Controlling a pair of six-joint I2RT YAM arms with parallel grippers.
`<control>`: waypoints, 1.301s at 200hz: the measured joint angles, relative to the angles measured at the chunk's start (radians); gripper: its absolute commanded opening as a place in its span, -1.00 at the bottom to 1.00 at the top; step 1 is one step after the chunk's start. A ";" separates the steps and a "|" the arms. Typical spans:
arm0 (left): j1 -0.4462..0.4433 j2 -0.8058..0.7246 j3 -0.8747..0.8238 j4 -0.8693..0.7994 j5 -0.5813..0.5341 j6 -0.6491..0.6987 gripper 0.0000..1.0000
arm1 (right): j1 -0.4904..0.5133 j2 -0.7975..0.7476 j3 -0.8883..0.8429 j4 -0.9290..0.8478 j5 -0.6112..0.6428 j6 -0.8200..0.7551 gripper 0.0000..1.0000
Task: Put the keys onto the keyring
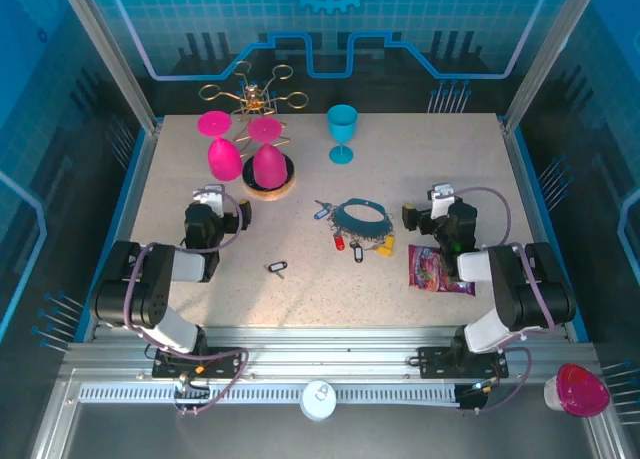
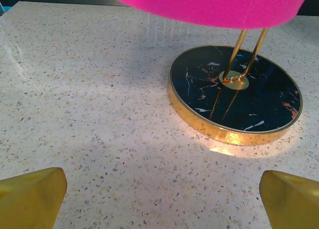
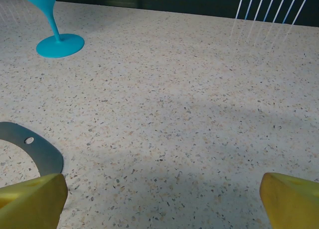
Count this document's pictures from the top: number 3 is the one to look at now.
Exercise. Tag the large grey keyring plate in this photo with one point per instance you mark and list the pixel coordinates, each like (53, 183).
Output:
(47, 154)

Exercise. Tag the teal plastic wine glass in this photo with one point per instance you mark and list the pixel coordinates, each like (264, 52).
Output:
(59, 47)

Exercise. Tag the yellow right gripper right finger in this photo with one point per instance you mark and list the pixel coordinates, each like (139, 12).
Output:
(291, 204)

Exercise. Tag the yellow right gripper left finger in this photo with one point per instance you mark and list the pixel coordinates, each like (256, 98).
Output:
(30, 204)

